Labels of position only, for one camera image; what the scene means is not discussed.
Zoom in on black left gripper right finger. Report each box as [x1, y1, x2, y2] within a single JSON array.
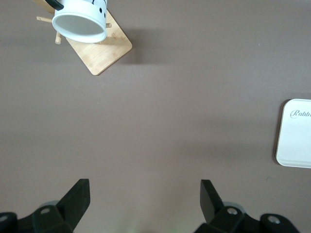
[[194, 179, 262, 233]]

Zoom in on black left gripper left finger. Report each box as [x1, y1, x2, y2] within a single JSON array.
[[17, 179, 91, 233]]

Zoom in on white rabbit print tray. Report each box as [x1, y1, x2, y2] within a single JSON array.
[[276, 99, 311, 168]]

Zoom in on bamboo mug rack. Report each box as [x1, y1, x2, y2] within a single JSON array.
[[33, 0, 133, 76]]

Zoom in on brown table mat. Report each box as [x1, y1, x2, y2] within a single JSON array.
[[0, 0, 311, 233]]

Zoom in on white smiley mug black handle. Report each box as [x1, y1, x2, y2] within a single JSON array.
[[46, 0, 109, 44]]

